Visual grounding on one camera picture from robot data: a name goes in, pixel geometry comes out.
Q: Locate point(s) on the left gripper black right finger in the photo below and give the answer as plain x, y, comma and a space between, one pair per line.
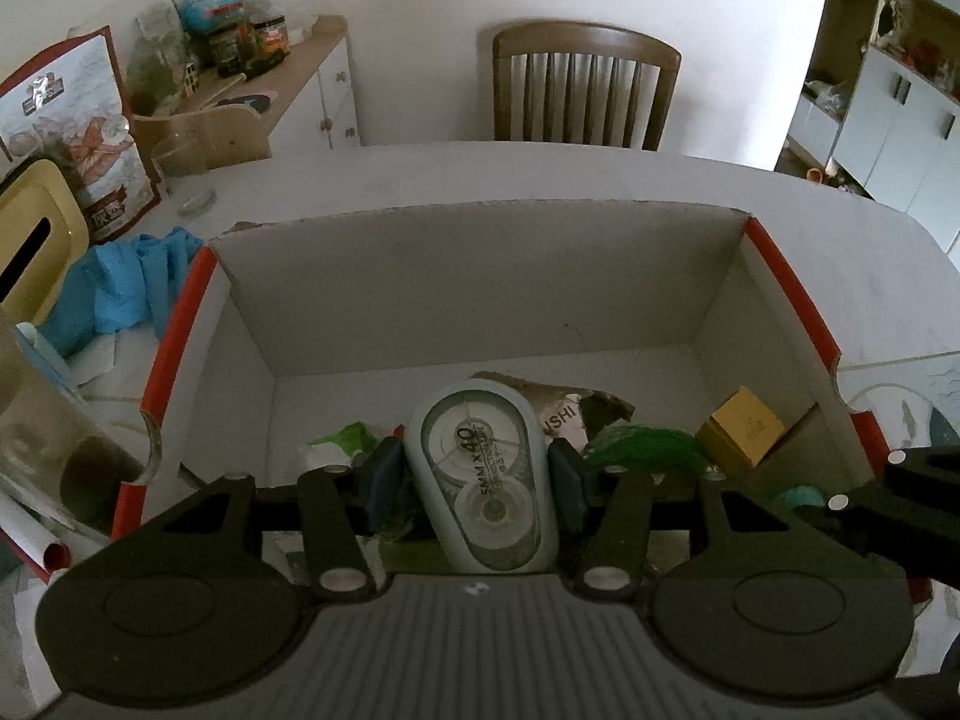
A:
752, 601

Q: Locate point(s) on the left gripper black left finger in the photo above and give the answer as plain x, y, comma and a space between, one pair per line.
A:
215, 593

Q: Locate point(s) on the light blue round puff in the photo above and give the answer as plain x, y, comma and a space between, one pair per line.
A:
801, 496

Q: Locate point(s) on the yellow small box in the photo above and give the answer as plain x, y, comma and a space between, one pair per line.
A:
740, 433

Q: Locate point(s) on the green white cat pouch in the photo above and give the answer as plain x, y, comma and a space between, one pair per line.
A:
649, 449

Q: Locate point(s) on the white green small packet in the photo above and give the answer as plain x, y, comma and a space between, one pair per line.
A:
348, 446

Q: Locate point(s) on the silver foil snack packet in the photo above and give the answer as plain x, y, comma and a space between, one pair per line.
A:
564, 412

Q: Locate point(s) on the red and white cardboard box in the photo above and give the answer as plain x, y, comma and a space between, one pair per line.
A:
287, 331

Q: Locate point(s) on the grey correction tape dispenser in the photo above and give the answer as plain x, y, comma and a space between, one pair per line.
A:
479, 459

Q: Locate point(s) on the tall clear glass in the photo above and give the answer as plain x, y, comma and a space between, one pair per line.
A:
62, 455

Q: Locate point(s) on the blue cloth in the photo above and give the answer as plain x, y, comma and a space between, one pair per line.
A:
118, 286

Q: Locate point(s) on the small clear glass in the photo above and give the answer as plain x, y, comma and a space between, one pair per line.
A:
180, 160

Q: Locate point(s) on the cardboard tray on sideboard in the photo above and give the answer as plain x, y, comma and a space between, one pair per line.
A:
227, 135

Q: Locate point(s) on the red white snack bag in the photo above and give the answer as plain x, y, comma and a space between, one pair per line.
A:
68, 104

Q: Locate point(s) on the white wooden sideboard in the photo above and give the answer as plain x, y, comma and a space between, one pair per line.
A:
307, 102

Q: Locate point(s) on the brown wooden chair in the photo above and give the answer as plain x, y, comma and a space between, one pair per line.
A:
581, 83

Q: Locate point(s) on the blue globe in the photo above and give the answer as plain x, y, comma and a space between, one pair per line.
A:
202, 16

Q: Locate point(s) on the white wall cabinet unit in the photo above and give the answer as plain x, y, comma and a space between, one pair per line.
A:
879, 107

